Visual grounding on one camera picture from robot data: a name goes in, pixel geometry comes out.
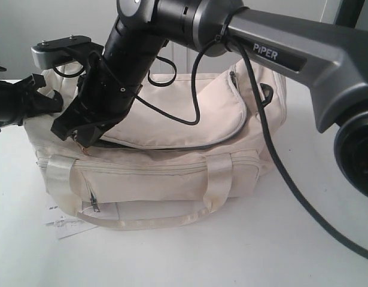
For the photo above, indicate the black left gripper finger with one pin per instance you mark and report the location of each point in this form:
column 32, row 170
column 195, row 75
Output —
column 47, row 104

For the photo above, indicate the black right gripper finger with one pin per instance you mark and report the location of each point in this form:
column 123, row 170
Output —
column 77, row 115
column 88, row 136

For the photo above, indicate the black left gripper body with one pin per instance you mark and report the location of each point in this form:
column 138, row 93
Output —
column 20, row 100

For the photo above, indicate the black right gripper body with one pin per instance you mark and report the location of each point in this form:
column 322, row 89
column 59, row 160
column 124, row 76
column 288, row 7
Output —
column 109, row 89

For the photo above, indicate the cream fabric duffel bag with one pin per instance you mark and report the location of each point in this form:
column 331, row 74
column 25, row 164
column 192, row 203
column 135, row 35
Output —
column 148, row 157

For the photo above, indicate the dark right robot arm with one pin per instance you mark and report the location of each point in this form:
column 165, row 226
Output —
column 331, row 60

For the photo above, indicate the white Tonlion hang tag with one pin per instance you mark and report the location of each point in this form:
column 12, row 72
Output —
column 54, row 216

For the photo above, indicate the white rear hang tag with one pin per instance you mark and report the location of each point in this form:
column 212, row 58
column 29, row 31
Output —
column 70, row 230

